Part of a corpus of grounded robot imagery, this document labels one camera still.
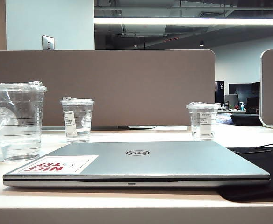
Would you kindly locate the blue sanitizer bottle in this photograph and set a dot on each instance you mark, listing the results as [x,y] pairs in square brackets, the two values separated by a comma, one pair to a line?
[242,107]

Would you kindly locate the black office chair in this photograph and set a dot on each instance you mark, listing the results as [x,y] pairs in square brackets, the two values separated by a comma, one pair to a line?
[253,105]

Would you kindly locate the black computer monitor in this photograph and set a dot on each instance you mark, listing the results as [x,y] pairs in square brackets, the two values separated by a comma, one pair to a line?
[240,91]

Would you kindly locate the black mouse pad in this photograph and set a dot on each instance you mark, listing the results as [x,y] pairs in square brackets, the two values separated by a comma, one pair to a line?
[269,163]

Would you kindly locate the dark sign with number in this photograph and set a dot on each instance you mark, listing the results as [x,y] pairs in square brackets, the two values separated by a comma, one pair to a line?
[219,93]

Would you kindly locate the metal wall switch plate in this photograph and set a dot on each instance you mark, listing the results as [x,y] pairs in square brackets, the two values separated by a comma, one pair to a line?
[48,42]

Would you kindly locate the tall clear plastic logo cup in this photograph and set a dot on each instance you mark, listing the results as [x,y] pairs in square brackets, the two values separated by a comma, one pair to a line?
[19,121]

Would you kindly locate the black ceiling spot lamp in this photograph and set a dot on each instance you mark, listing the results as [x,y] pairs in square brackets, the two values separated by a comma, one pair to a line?
[201,43]

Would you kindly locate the silver Dell laptop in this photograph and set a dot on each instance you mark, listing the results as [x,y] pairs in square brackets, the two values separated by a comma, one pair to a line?
[155,166]

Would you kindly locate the white ceiling light strip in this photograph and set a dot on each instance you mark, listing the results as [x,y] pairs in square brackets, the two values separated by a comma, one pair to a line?
[174,21]

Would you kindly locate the clear plastic cup white label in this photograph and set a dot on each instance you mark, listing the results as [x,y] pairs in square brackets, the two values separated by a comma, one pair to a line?
[205,123]
[80,116]

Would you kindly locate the wide brown desk divider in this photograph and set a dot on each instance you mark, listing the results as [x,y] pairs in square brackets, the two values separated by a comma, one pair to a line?
[127,74]

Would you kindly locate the black round cushion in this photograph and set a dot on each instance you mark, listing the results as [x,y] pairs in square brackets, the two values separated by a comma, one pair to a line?
[244,119]

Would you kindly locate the red ceiling sign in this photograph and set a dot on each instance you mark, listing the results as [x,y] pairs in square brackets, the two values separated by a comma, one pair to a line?
[170,39]

